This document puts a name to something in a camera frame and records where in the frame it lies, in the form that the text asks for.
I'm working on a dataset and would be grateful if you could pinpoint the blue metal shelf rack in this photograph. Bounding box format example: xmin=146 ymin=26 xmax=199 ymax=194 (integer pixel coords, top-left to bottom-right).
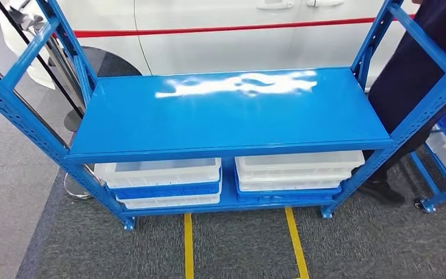
xmin=0 ymin=0 xmax=446 ymax=231

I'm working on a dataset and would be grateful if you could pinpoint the blue wheeled rack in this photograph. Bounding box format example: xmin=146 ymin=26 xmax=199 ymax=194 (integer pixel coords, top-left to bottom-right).
xmin=411 ymin=96 xmax=446 ymax=214

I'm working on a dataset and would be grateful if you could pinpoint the thin black pole stand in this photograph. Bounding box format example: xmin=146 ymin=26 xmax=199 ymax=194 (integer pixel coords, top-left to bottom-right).
xmin=0 ymin=0 xmax=84 ymax=132

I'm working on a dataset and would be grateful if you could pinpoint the red barrier belt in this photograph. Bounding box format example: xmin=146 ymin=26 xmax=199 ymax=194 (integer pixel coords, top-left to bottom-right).
xmin=52 ymin=15 xmax=416 ymax=40

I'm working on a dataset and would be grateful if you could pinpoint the white car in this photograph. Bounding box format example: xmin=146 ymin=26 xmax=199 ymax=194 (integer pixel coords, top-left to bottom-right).
xmin=0 ymin=0 xmax=420 ymax=91

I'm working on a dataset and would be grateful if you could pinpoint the person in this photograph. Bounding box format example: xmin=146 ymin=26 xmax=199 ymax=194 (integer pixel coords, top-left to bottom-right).
xmin=357 ymin=0 xmax=446 ymax=206

